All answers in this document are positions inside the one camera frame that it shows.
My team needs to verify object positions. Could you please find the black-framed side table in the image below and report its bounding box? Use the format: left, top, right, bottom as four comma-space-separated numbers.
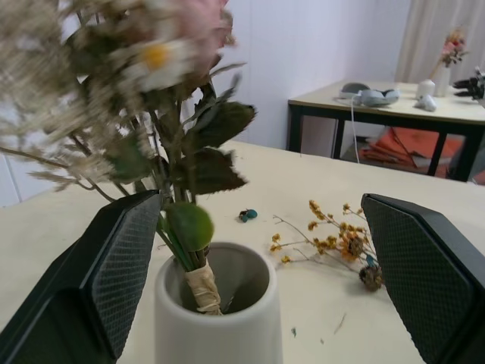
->
286, 79, 485, 182

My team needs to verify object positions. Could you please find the small white crumpled object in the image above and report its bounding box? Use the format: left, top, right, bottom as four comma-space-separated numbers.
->
414, 94, 437, 112

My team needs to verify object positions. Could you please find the white curtain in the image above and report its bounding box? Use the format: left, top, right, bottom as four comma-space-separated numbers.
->
393, 0, 485, 86

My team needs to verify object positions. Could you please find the small dried flower bouquet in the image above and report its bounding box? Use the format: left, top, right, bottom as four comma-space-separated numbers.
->
430, 27, 469, 79

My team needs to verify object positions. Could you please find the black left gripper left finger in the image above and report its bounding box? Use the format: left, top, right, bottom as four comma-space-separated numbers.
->
0, 190, 162, 364

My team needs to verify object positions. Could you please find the tall white vase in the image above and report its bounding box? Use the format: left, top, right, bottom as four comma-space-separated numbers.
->
433, 64, 452, 98

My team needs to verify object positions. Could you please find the grey headset with cable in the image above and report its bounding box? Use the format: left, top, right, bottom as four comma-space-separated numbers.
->
334, 82, 402, 164

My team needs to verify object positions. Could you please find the white ceramic vase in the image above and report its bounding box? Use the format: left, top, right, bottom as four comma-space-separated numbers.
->
154, 242, 283, 364

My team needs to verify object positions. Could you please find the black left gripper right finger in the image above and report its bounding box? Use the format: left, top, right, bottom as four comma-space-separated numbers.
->
360, 193, 485, 364

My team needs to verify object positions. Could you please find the orange folded material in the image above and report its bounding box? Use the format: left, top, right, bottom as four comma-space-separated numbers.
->
359, 127, 465, 177

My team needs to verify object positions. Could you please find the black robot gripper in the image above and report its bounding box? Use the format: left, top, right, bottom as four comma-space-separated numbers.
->
452, 66, 485, 102

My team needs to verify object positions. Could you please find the pink and white flower bouquet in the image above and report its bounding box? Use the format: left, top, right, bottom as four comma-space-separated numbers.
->
0, 0, 257, 315

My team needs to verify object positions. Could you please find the yellow dried flower sprig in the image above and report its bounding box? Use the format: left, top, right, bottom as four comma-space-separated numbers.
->
269, 199, 384, 292

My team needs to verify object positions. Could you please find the short white vase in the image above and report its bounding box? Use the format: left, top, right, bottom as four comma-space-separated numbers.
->
416, 78, 435, 100

